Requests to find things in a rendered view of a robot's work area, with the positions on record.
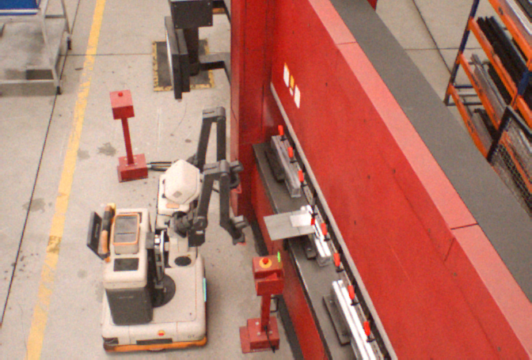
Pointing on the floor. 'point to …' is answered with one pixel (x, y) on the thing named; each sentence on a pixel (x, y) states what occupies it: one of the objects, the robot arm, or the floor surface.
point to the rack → (496, 72)
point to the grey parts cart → (35, 37)
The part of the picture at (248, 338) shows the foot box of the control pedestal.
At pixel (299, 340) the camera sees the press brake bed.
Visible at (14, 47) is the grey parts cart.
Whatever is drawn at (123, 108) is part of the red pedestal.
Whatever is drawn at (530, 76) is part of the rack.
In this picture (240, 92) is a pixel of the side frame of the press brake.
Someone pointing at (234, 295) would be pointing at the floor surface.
